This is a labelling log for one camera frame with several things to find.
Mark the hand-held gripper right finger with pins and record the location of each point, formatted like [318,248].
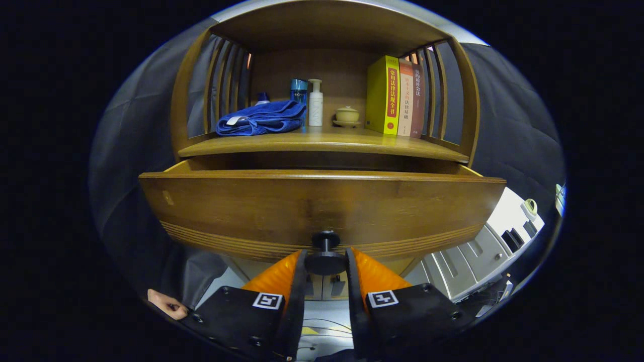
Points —
[357,311]

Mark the wooden drawer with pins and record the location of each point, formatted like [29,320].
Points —
[251,211]

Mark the orange and white book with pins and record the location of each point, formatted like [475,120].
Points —
[405,100]

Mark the small cream tape roll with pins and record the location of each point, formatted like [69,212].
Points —
[530,207]

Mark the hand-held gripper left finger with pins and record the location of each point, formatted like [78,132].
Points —
[294,311]

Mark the small black block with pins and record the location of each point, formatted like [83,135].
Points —
[530,229]
[513,240]

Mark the beige lidded teacup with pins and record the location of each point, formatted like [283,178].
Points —
[347,114]

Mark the blue folded towel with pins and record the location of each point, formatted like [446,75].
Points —
[261,118]

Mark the wooden cabinet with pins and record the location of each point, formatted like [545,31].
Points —
[327,25]

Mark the white pump bottle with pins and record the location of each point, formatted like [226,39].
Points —
[315,108]

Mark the blue cosmetic bottle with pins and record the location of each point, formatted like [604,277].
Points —
[298,90]

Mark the beige saucer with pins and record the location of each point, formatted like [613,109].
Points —
[347,124]

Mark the white side cabinet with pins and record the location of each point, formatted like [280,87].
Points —
[508,211]

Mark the brown book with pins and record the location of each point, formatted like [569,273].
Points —
[417,100]

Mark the yellow book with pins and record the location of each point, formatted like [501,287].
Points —
[377,93]

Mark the small white blue-capped bottle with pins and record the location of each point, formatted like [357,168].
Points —
[262,97]

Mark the white clamp device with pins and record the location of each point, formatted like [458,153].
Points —
[559,198]

